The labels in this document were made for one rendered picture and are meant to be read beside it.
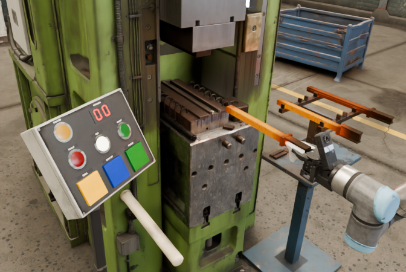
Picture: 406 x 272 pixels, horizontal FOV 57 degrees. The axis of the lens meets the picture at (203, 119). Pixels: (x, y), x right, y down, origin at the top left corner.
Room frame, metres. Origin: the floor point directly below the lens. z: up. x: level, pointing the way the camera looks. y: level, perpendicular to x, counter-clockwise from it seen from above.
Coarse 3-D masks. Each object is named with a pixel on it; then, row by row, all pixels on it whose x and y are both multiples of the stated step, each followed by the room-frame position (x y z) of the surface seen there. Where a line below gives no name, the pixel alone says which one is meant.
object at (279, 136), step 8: (232, 112) 1.31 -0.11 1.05; (240, 112) 1.29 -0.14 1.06; (248, 120) 1.23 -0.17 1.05; (256, 120) 1.22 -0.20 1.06; (256, 128) 1.19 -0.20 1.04; (264, 128) 1.16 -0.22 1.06; (272, 128) 1.16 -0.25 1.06; (272, 136) 1.13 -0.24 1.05; (280, 136) 1.10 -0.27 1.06; (288, 136) 1.10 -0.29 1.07; (280, 144) 1.08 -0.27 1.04; (296, 144) 1.04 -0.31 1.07; (304, 144) 1.04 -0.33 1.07; (304, 152) 1.03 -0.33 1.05
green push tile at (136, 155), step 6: (138, 144) 1.06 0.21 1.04; (126, 150) 1.01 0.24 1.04; (132, 150) 1.03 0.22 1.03; (138, 150) 1.04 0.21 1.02; (126, 156) 1.00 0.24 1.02; (132, 156) 1.01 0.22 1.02; (138, 156) 1.03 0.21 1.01; (144, 156) 1.05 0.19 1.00; (132, 162) 1.00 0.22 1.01; (138, 162) 1.02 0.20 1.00; (144, 162) 1.03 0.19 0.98; (132, 168) 0.99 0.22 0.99; (138, 168) 1.00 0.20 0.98
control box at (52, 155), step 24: (120, 96) 1.13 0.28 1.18; (48, 120) 0.94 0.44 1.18; (72, 120) 0.94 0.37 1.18; (96, 120) 1.00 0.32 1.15; (120, 120) 1.07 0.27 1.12; (48, 144) 0.85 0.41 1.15; (72, 144) 0.90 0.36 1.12; (96, 144) 0.95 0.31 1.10; (120, 144) 1.01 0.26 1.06; (144, 144) 1.08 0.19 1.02; (48, 168) 0.84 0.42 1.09; (72, 168) 0.85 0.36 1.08; (96, 168) 0.90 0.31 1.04; (144, 168) 1.03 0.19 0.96; (72, 192) 0.81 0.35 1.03; (72, 216) 0.80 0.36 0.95
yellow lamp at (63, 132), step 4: (60, 128) 0.90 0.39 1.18; (64, 128) 0.91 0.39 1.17; (68, 128) 0.92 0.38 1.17; (56, 132) 0.88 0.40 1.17; (60, 132) 0.89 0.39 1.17; (64, 132) 0.90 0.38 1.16; (68, 132) 0.91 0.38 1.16; (60, 136) 0.89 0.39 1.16; (64, 136) 0.89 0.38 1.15; (68, 136) 0.90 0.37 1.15
